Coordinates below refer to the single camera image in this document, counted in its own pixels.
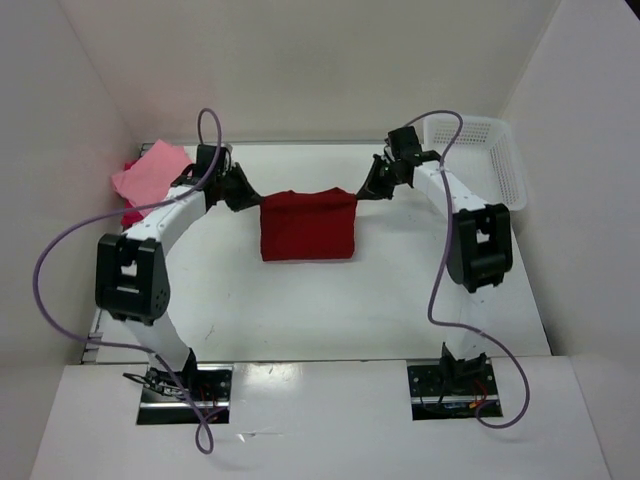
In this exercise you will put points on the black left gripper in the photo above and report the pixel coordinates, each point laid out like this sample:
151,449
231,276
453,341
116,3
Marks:
248,197

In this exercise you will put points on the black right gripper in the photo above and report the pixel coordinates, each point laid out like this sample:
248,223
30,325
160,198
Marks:
373,189

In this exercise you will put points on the dark red t shirt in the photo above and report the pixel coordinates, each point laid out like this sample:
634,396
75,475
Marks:
308,226

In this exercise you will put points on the light pink t shirt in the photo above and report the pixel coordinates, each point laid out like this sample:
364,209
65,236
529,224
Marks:
148,180

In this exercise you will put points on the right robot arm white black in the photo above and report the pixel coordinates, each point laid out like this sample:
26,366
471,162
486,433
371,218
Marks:
477,250

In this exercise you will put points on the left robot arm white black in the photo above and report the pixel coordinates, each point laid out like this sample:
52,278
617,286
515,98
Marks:
132,281

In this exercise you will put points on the white plastic laundry basket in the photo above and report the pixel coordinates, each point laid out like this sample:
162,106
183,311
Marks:
484,158

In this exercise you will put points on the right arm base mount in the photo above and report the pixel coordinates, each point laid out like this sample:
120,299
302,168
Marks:
435,398

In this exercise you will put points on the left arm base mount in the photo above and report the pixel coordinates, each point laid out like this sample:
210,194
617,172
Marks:
163,403

